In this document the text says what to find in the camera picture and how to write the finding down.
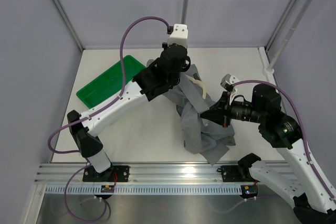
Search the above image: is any purple cable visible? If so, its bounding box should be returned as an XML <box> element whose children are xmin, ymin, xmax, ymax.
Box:
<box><xmin>47</xmin><ymin>16</ymin><xmax>173</xmax><ymax>221</ymax></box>
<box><xmin>209</xmin><ymin>80</ymin><xmax>336</xmax><ymax>214</ymax></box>

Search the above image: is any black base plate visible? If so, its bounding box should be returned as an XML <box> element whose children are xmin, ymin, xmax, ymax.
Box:
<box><xmin>216</xmin><ymin>164</ymin><xmax>265</xmax><ymax>183</ymax></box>
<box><xmin>82</xmin><ymin>165</ymin><xmax>130</xmax><ymax>183</ymax></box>

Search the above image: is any cream hanger with metal hook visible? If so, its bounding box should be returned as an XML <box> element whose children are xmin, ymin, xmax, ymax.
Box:
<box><xmin>186</xmin><ymin>76</ymin><xmax>207</xmax><ymax>100</ymax></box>

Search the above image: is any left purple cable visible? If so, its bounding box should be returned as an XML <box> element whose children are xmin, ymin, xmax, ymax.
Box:
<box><xmin>47</xmin><ymin>16</ymin><xmax>173</xmax><ymax>221</ymax></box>

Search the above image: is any grey button-up shirt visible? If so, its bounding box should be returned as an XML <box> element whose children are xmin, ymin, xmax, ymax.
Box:
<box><xmin>163</xmin><ymin>64</ymin><xmax>236</xmax><ymax>165</ymax></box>

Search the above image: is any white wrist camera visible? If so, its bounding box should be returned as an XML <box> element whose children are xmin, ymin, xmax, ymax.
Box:
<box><xmin>221</xmin><ymin>74</ymin><xmax>239</xmax><ymax>105</ymax></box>
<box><xmin>167</xmin><ymin>24</ymin><xmax>188</xmax><ymax>48</ymax></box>

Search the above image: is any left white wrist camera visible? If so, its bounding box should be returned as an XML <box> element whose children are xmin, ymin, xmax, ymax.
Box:
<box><xmin>167</xmin><ymin>24</ymin><xmax>188</xmax><ymax>48</ymax></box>

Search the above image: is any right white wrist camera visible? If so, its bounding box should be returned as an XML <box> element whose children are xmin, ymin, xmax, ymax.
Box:
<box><xmin>221</xmin><ymin>74</ymin><xmax>239</xmax><ymax>105</ymax></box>

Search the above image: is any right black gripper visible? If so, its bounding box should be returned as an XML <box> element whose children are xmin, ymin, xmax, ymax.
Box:
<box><xmin>201</xmin><ymin>91</ymin><xmax>266</xmax><ymax>128</ymax></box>

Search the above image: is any white slotted cable duct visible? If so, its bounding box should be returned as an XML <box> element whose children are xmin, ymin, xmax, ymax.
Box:
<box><xmin>45</xmin><ymin>184</ymin><xmax>243</xmax><ymax>195</ymax></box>

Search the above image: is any aluminium frame post right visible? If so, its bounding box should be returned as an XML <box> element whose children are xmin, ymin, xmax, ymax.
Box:
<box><xmin>265</xmin><ymin>0</ymin><xmax>299</xmax><ymax>53</ymax></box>

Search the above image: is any aluminium mounting rail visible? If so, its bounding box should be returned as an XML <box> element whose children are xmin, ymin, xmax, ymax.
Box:
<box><xmin>34</xmin><ymin>162</ymin><xmax>316</xmax><ymax>184</ymax></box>

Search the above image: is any aluminium frame post left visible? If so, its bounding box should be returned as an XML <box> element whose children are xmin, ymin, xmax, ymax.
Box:
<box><xmin>51</xmin><ymin>0</ymin><xmax>85</xmax><ymax>52</ymax></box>

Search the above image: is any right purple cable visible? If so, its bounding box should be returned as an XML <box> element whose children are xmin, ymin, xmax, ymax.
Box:
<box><xmin>209</xmin><ymin>80</ymin><xmax>336</xmax><ymax>214</ymax></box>

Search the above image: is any aluminium frame post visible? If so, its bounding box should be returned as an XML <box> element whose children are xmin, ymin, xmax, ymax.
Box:
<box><xmin>51</xmin><ymin>0</ymin><xmax>85</xmax><ymax>52</ymax></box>
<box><xmin>265</xmin><ymin>0</ymin><xmax>299</xmax><ymax>53</ymax></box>

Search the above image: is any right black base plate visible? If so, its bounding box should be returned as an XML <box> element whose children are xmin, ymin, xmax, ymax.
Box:
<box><xmin>216</xmin><ymin>164</ymin><xmax>265</xmax><ymax>183</ymax></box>

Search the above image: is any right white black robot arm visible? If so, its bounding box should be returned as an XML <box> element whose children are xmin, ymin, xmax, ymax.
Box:
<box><xmin>200</xmin><ymin>80</ymin><xmax>335</xmax><ymax>223</ymax></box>

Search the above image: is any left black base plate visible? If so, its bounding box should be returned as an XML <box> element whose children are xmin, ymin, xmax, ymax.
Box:
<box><xmin>82</xmin><ymin>165</ymin><xmax>130</xmax><ymax>183</ymax></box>

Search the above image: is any green plastic tray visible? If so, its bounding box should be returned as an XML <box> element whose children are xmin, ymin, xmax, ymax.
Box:
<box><xmin>76</xmin><ymin>55</ymin><xmax>146</xmax><ymax>109</ymax></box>

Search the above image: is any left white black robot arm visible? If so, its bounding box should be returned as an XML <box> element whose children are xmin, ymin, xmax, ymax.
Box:
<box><xmin>67</xmin><ymin>44</ymin><xmax>191</xmax><ymax>182</ymax></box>

